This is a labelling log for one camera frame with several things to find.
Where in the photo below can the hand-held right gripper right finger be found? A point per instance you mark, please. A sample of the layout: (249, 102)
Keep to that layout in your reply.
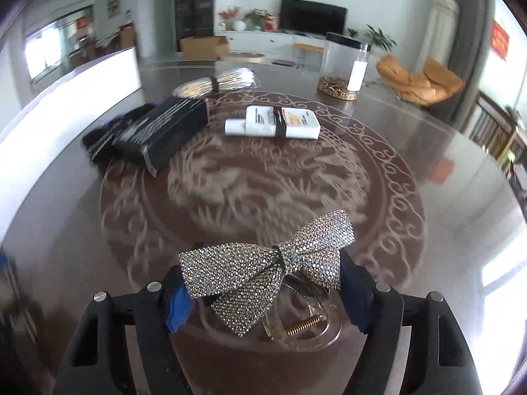
(354, 294)

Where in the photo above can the dark wooden chair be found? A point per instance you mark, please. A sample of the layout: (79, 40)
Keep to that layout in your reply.
(488, 125)

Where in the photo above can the grey curtain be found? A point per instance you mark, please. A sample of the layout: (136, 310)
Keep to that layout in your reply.
(469, 20)

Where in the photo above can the red gift bag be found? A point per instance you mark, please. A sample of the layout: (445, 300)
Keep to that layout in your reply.
(271, 24)

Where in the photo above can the wooden bench with black legs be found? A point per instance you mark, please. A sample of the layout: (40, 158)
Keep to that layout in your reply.
(308, 47)

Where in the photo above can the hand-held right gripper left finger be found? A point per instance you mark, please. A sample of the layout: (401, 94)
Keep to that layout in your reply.
(177, 308)

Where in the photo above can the green potted plant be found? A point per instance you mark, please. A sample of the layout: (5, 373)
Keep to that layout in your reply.
(257, 16)

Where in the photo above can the cardboard box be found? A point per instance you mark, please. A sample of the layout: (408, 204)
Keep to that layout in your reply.
(201, 47)

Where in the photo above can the black printed box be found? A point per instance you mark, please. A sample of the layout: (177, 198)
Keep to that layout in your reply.
(164, 127)

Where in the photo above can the white storage box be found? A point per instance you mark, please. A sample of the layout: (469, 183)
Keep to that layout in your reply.
(82, 90)

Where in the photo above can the red door decoration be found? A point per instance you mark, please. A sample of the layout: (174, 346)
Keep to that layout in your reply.
(83, 22)

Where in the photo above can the large leafy potted plant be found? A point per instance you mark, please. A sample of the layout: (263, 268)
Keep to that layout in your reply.
(381, 37)

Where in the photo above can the rhinestone bow hair clip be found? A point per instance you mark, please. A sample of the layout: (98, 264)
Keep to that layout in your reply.
(247, 267)

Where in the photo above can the dark glass display cabinet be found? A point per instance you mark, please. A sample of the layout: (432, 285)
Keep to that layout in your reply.
(193, 4)

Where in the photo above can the framed wall painting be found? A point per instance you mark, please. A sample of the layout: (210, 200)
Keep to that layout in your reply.
(113, 3)

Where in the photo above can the red flowers in vase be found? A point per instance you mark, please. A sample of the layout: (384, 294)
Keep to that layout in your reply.
(229, 13)

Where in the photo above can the wooden dining chair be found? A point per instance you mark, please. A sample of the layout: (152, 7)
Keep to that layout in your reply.
(127, 37)

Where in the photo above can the oval wooden board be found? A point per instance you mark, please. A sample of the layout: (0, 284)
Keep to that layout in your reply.
(246, 56)

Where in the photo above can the orange lounge chair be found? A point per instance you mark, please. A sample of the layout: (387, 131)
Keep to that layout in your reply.
(436, 82)

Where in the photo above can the clear wrapped bundle black band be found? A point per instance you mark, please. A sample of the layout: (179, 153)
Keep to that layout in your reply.
(230, 78)

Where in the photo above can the clear jar with black lid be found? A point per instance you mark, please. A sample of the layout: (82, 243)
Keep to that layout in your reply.
(335, 86)

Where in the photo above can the white television cabinet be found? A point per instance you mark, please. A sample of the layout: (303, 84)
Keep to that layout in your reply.
(255, 41)

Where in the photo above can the round white vase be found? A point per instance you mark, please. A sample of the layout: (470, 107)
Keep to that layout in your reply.
(238, 25)

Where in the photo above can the red wall hanging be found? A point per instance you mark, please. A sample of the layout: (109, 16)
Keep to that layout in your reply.
(500, 41)

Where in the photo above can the black television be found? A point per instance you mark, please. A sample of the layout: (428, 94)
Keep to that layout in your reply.
(313, 16)

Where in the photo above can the covered standing air conditioner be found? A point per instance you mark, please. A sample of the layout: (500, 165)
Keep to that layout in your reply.
(440, 28)

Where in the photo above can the white sunscreen tube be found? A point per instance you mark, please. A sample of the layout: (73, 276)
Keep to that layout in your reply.
(300, 127)

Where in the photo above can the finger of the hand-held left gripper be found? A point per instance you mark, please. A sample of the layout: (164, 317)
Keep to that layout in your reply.
(3, 261)

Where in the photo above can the small potted plant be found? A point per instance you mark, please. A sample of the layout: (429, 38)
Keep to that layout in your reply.
(352, 32)

